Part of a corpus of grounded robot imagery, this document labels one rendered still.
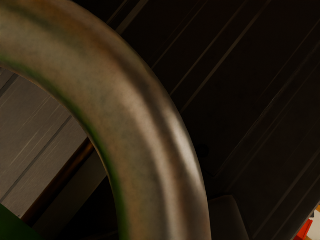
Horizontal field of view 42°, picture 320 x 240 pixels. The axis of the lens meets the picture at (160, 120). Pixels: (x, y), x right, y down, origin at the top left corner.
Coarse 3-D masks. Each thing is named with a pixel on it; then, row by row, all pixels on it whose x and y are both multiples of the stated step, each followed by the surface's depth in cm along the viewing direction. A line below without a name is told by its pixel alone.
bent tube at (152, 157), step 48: (0, 0) 12; (48, 0) 13; (0, 48) 13; (48, 48) 12; (96, 48) 13; (96, 96) 12; (144, 96) 13; (96, 144) 13; (144, 144) 12; (192, 144) 14; (144, 192) 12; (192, 192) 13
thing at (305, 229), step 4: (316, 208) 401; (308, 220) 378; (312, 220) 380; (304, 224) 372; (308, 224) 374; (304, 228) 368; (308, 228) 370; (300, 232) 362; (304, 232) 364; (296, 236) 359; (300, 236) 359; (304, 236) 360
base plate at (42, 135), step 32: (0, 96) 52; (32, 96) 58; (0, 128) 57; (32, 128) 64; (64, 128) 73; (0, 160) 62; (32, 160) 70; (64, 160) 81; (0, 192) 68; (32, 192) 78
